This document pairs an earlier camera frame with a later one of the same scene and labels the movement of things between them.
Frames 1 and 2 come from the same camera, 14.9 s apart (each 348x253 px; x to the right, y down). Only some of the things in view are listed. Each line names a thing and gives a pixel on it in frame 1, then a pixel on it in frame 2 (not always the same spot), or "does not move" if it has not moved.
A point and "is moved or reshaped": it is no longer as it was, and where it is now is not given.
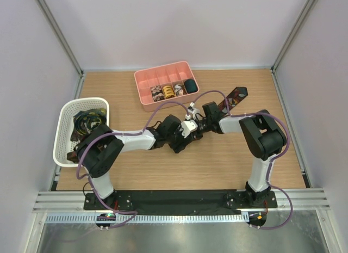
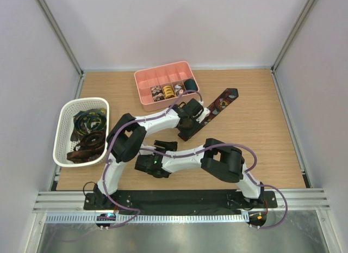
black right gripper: [197, 135] to [169, 145]
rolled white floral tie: [180, 90] does not move
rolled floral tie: [157, 93] does not move
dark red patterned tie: [238, 94] is moved or reshaped
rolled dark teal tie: [191, 86] does not move
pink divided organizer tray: [172, 81] does not move
